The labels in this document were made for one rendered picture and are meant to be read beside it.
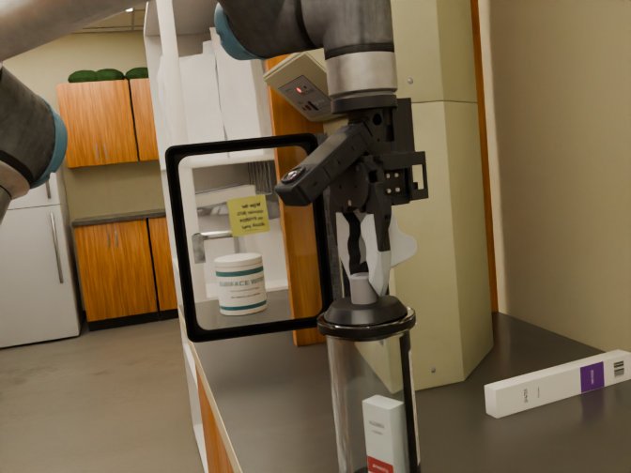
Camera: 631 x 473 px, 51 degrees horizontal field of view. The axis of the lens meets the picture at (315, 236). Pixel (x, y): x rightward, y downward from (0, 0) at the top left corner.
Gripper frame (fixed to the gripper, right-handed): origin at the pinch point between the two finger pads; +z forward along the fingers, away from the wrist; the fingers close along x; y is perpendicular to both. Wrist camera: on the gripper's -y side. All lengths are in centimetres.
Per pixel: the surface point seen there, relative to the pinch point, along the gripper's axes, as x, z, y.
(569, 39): 25, -31, 68
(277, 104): 63, -26, 26
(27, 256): 530, 44, 30
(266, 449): 23.1, 26.0, -3.4
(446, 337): 23.5, 17.7, 31.7
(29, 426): 335, 119, -5
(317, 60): 28.1, -28.7, 14.4
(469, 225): 28, 0, 42
